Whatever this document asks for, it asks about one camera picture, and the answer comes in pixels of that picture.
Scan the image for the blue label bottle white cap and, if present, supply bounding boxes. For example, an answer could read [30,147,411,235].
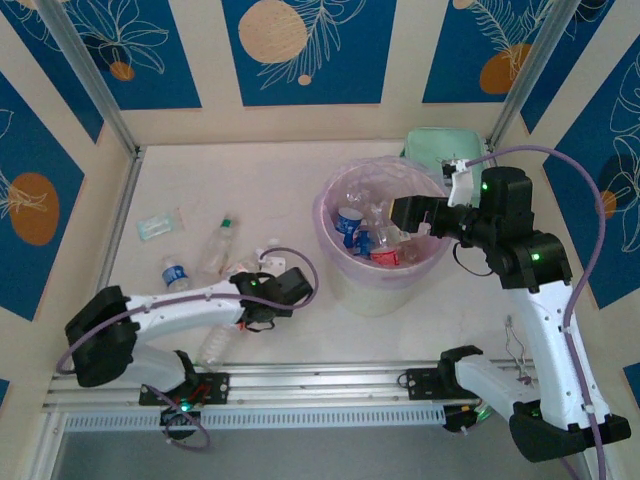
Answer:
[335,206,364,249]

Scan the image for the clear bottle green cap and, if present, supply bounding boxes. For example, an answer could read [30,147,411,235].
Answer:
[197,214,240,275]

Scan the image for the blue label water bottle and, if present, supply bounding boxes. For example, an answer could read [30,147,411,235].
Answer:
[159,254,194,294]

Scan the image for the bin with purple plastic liner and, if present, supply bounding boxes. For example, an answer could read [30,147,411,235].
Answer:
[313,156,454,289]

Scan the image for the cream waste bin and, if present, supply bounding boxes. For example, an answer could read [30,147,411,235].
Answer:
[313,156,454,317]

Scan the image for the teal clear flat packet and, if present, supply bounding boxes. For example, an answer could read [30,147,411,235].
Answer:
[137,209,185,241]

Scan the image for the left black controller board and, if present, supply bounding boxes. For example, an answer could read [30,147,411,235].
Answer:
[158,399,202,427]

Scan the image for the black controller board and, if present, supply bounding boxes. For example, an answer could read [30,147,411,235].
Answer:
[158,399,202,427]
[442,402,494,435]

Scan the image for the right black controller board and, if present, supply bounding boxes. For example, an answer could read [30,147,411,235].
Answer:
[442,402,494,435]

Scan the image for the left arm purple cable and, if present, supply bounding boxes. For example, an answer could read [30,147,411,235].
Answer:
[54,247,321,449]

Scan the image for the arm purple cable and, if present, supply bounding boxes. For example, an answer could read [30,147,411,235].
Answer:
[54,247,321,449]
[462,144,614,480]

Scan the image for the right thin black cable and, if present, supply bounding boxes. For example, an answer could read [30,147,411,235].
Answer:
[451,241,496,277]

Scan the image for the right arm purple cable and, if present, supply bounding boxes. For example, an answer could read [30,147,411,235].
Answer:
[462,144,614,480]

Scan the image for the aluminium mounting rail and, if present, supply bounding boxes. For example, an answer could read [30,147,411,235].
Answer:
[42,358,594,412]

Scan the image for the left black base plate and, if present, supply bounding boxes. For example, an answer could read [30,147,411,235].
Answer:
[138,372,231,407]

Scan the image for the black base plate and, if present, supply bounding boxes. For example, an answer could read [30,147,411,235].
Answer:
[399,367,496,401]
[138,372,231,407]

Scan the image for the slotted grey cable duct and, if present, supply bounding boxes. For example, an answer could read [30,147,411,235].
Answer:
[62,403,447,434]

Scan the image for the bent metal wire hooks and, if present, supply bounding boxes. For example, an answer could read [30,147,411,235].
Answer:
[503,313,534,386]

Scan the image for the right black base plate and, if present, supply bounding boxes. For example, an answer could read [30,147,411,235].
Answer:
[399,367,496,401]

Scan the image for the right aluminium frame post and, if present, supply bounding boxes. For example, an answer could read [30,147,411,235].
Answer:
[492,0,581,146]

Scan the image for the aluminium frame post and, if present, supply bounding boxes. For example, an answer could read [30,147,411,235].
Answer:
[34,0,144,157]
[492,0,581,146]

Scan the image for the left aluminium side rail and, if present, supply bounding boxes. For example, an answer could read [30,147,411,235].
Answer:
[97,147,146,369]

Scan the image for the left aluminium frame post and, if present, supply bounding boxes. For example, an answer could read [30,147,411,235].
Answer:
[34,0,144,157]

